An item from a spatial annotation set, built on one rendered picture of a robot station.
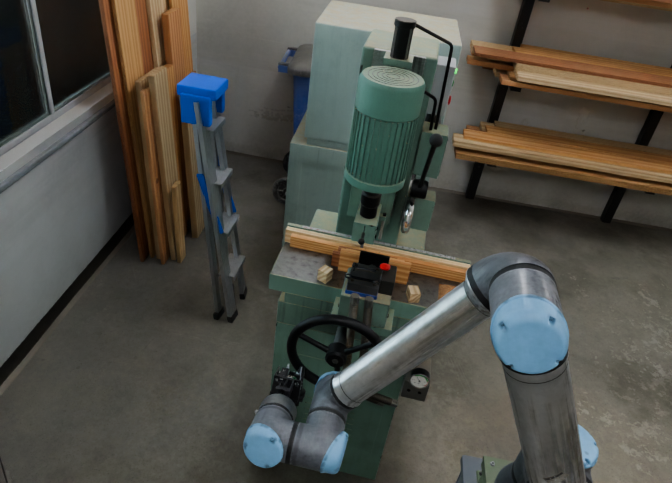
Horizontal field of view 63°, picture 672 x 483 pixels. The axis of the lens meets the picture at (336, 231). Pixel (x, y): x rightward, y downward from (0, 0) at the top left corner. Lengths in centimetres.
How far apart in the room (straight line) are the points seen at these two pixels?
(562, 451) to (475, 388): 162
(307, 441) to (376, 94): 84
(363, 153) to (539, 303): 74
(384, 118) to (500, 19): 243
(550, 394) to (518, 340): 14
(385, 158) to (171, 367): 153
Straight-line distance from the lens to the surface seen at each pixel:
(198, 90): 226
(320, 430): 128
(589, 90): 344
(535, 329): 92
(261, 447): 127
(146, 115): 274
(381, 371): 123
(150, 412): 249
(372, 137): 148
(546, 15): 385
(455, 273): 177
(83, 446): 245
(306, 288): 168
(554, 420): 109
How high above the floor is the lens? 196
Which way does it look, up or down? 34 degrees down
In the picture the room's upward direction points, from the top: 8 degrees clockwise
